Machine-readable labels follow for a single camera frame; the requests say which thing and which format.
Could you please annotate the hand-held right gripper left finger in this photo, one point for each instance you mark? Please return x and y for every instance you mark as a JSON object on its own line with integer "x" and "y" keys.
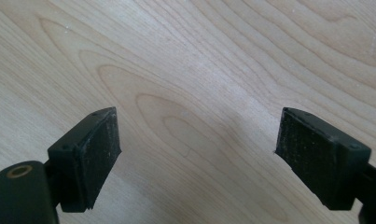
{"x": 83, "y": 161}

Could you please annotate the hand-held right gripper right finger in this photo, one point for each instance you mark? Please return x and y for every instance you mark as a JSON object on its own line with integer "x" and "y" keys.
{"x": 322, "y": 165}

